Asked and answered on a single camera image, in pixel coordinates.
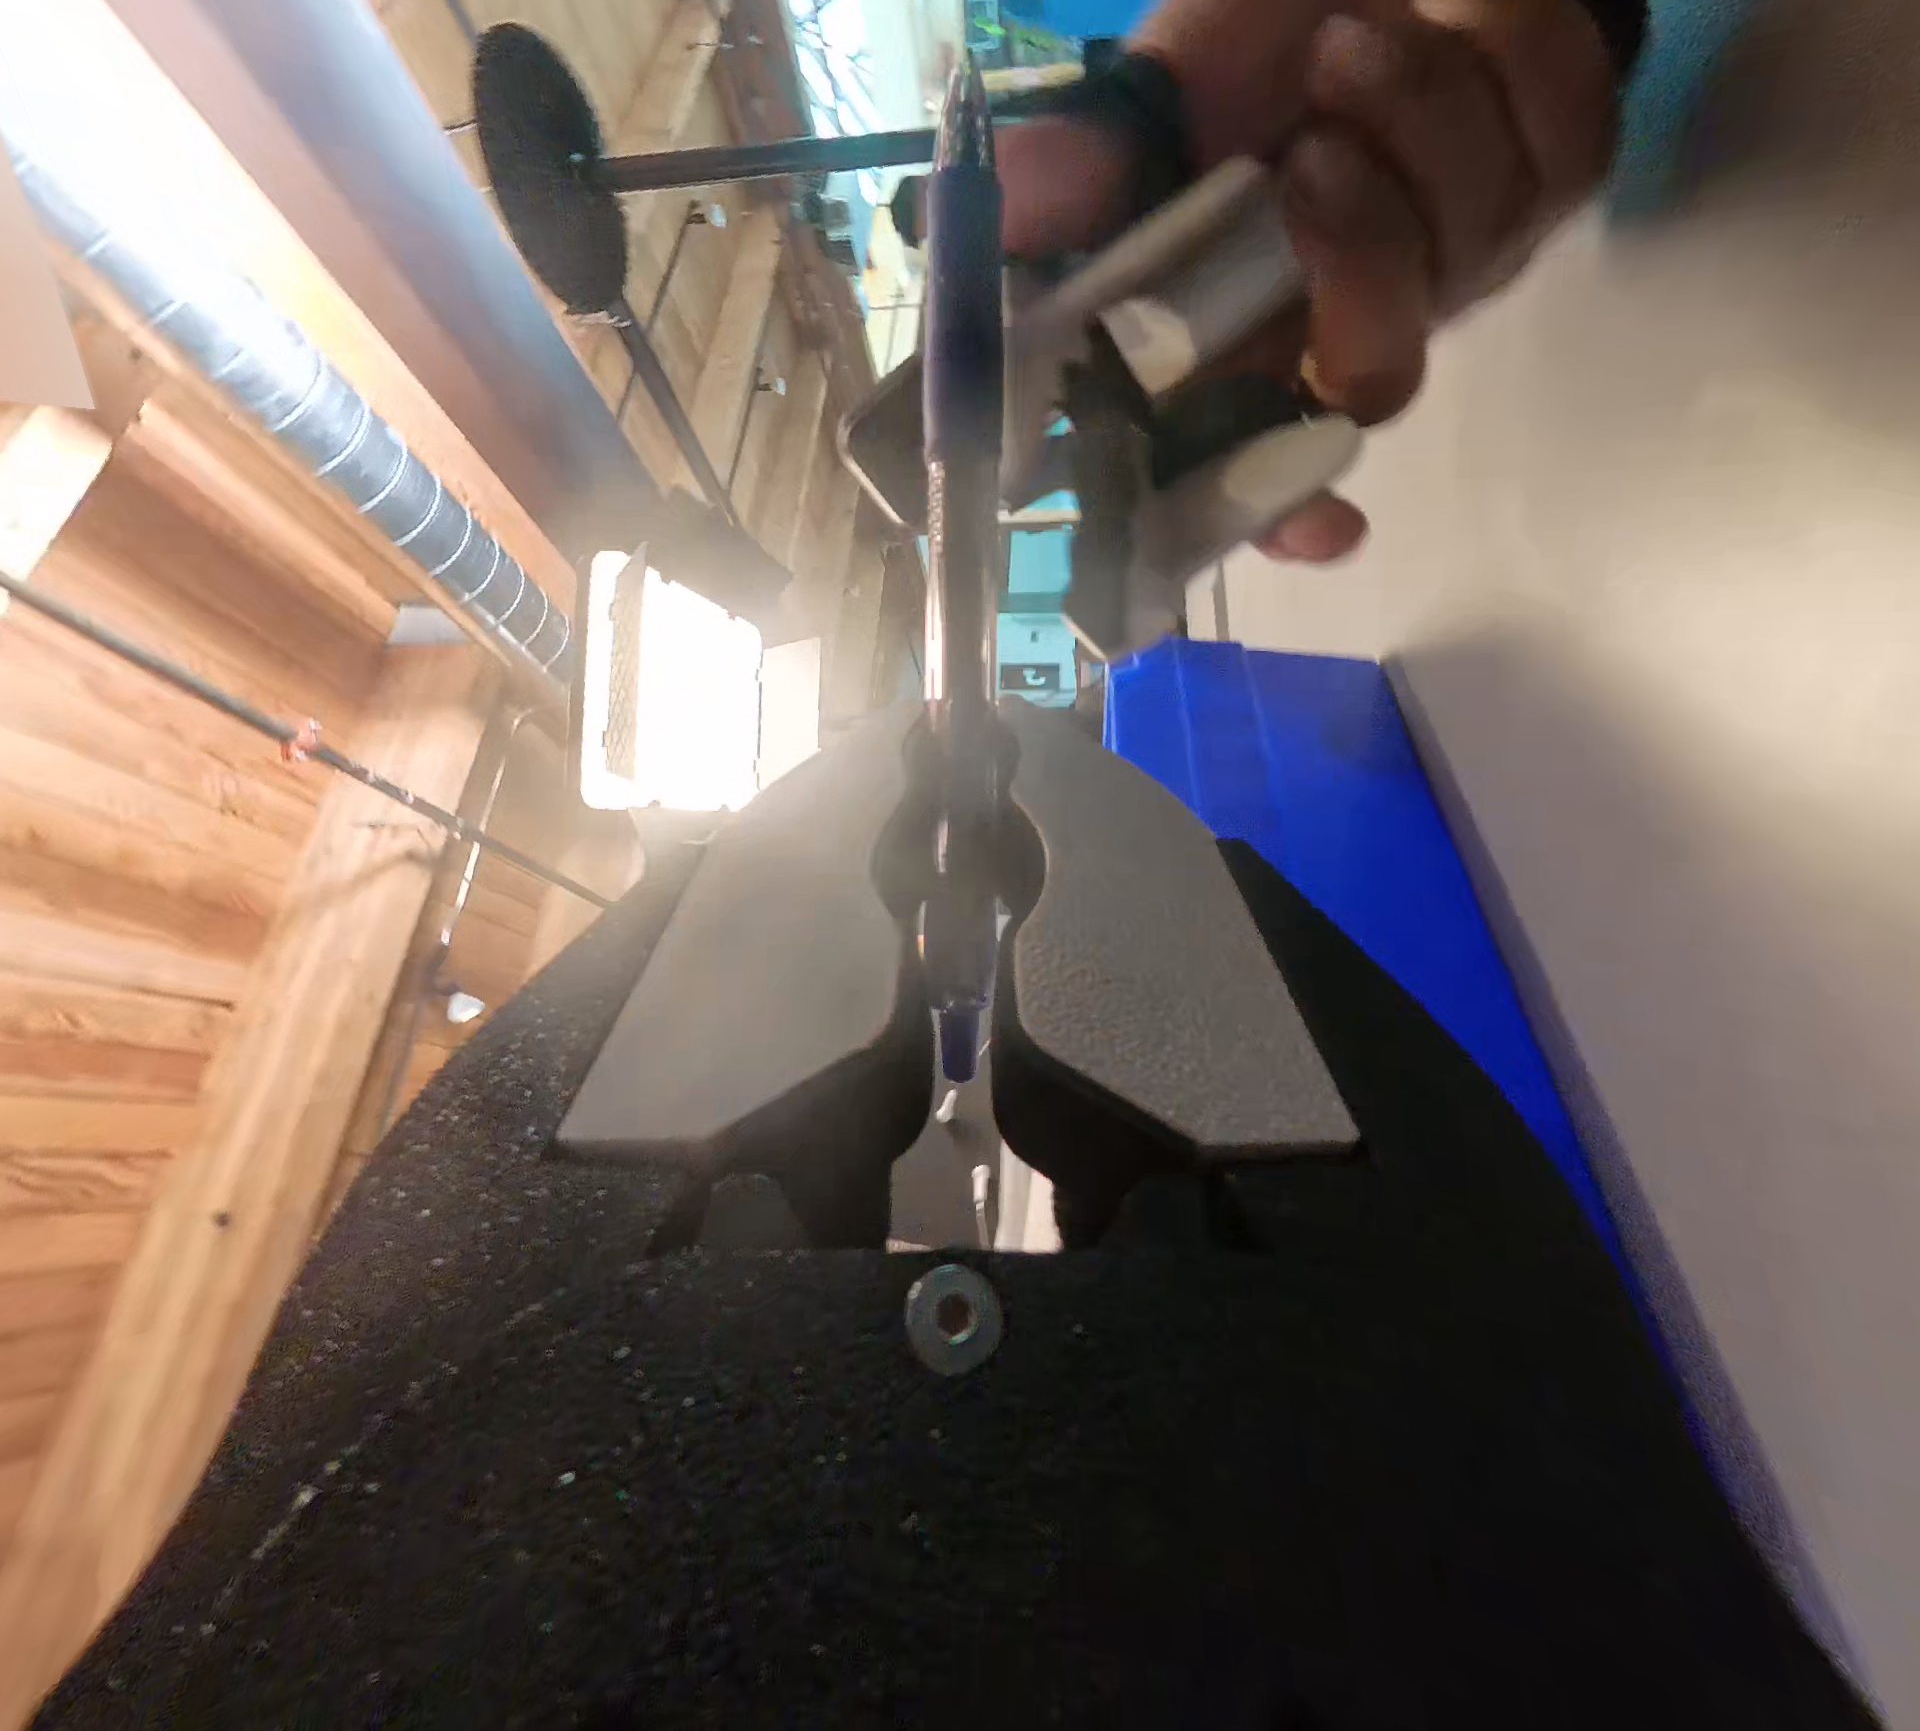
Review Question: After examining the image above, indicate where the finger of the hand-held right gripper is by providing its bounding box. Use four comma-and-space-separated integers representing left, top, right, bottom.
840, 388, 1369, 660
1003, 158, 1323, 396

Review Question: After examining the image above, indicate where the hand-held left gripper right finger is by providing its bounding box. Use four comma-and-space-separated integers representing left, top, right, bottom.
983, 714, 1364, 1255

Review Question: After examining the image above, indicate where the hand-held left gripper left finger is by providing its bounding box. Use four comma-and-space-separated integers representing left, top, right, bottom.
551, 705, 944, 1255

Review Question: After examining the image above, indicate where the blue pen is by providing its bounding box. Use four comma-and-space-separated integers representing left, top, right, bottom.
912, 60, 1003, 1116

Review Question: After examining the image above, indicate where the blue plastic bin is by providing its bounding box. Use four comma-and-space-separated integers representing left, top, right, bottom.
1104, 638, 1853, 1715

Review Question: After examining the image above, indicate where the person's right hand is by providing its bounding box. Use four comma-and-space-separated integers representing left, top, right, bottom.
998, 0, 1650, 568

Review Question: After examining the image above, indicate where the studio light panel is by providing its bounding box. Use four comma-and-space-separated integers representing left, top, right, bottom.
571, 544, 765, 813

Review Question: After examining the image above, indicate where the black round-base stand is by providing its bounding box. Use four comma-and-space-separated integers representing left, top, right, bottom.
471, 18, 964, 326

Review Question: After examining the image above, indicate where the silver spiral air duct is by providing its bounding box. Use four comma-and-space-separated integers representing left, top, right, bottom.
0, 136, 579, 689

